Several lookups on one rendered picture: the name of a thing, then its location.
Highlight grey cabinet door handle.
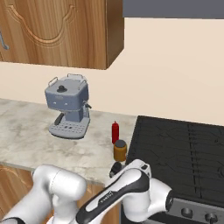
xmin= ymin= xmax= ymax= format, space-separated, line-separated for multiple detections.
xmin=0 ymin=31 xmax=10 ymax=51

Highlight orange turmeric jar dark lid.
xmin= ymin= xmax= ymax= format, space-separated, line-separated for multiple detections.
xmin=113 ymin=139 xmax=129 ymax=163

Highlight wooden wall cabinet door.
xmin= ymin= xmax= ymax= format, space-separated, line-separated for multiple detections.
xmin=0 ymin=0 xmax=109 ymax=70

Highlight wooden wall cabinet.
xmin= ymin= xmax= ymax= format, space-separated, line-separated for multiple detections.
xmin=0 ymin=0 xmax=126 ymax=71

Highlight dark grey shaker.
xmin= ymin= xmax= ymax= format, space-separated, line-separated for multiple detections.
xmin=108 ymin=161 xmax=124 ymax=179

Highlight blue-grey coffee machine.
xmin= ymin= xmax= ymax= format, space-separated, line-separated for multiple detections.
xmin=44 ymin=73 xmax=93 ymax=140

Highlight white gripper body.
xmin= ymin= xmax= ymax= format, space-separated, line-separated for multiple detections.
xmin=123 ymin=158 xmax=144 ymax=177

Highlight black stove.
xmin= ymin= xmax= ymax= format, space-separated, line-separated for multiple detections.
xmin=120 ymin=115 xmax=224 ymax=224

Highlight grey stove knob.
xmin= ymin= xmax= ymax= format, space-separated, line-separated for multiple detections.
xmin=180 ymin=206 xmax=194 ymax=219
xmin=204 ymin=212 xmax=219 ymax=224

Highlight wooden base cabinet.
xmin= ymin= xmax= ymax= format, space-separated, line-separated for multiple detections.
xmin=0 ymin=164 xmax=123 ymax=224

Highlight grey range hood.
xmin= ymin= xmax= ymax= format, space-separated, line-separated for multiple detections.
xmin=122 ymin=0 xmax=224 ymax=20

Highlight red ketchup bottle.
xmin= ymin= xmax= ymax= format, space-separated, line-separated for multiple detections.
xmin=111 ymin=120 xmax=120 ymax=145

